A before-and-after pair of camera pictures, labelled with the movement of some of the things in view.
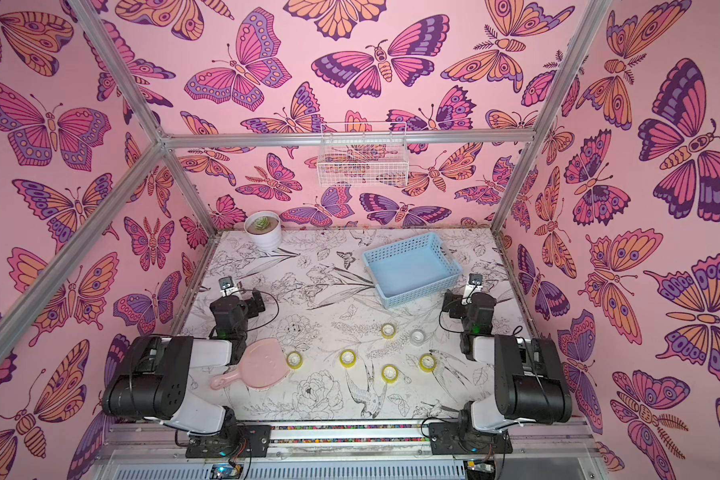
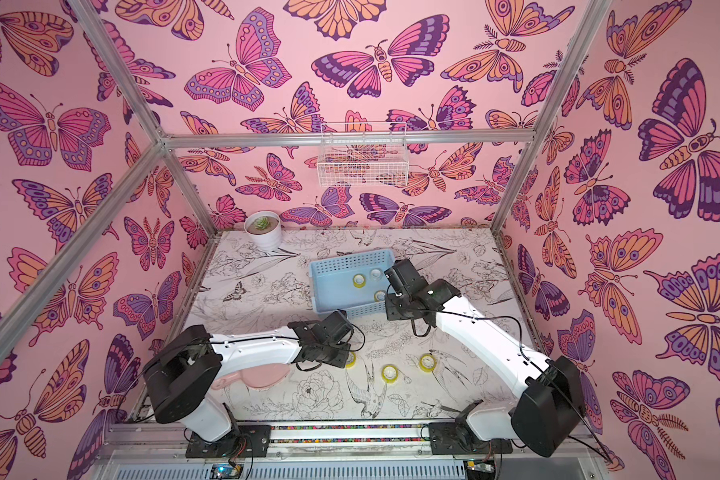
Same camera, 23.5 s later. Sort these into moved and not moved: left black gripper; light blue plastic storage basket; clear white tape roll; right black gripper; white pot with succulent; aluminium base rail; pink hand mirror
Moved: left black gripper; light blue plastic storage basket; clear white tape roll; right black gripper
Not moved: aluminium base rail; white pot with succulent; pink hand mirror
